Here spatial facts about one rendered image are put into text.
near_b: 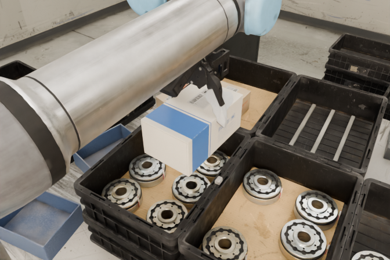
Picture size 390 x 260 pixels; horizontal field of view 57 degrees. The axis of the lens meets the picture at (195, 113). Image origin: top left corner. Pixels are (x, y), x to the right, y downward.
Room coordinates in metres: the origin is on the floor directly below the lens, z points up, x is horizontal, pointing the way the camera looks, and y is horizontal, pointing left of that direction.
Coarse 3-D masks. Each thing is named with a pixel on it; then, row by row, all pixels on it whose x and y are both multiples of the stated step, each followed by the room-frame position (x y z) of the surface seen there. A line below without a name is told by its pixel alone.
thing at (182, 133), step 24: (192, 96) 0.65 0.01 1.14; (240, 96) 0.65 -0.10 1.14; (144, 120) 0.56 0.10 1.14; (168, 120) 0.56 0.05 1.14; (192, 120) 0.56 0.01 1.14; (240, 120) 0.65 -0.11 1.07; (144, 144) 0.56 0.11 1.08; (168, 144) 0.52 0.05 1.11; (192, 144) 0.51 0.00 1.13; (216, 144) 0.57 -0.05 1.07; (192, 168) 0.50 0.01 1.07
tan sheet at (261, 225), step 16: (240, 192) 0.65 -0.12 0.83; (288, 192) 0.65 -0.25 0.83; (240, 208) 0.59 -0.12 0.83; (256, 208) 0.59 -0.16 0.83; (272, 208) 0.59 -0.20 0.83; (288, 208) 0.59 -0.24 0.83; (224, 224) 0.55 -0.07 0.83; (240, 224) 0.55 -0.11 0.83; (256, 224) 0.55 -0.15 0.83; (272, 224) 0.55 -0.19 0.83; (336, 224) 0.55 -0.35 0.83; (256, 240) 0.50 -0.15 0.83; (272, 240) 0.50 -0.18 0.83; (256, 256) 0.46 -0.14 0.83; (272, 256) 0.46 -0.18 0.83
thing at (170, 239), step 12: (132, 132) 0.78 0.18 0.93; (240, 132) 0.78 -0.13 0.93; (120, 144) 0.73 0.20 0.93; (240, 144) 0.73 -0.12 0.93; (108, 156) 0.68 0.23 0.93; (96, 168) 0.64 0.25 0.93; (228, 168) 0.64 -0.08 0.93; (84, 180) 0.60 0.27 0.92; (84, 192) 0.56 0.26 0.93; (204, 192) 0.56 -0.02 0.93; (96, 204) 0.54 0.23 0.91; (108, 204) 0.53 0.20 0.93; (120, 216) 0.50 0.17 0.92; (132, 216) 0.49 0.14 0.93; (192, 216) 0.49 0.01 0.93; (144, 228) 0.47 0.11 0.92; (156, 228) 0.46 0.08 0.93; (180, 228) 0.46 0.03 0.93; (168, 240) 0.44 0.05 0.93
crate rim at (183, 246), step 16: (272, 144) 0.73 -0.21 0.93; (240, 160) 0.67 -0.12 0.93; (320, 160) 0.67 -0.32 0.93; (224, 176) 0.61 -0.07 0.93; (352, 176) 0.62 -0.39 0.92; (352, 208) 0.51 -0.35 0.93; (192, 224) 0.47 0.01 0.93; (192, 256) 0.40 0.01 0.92; (208, 256) 0.40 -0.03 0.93; (336, 256) 0.40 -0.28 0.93
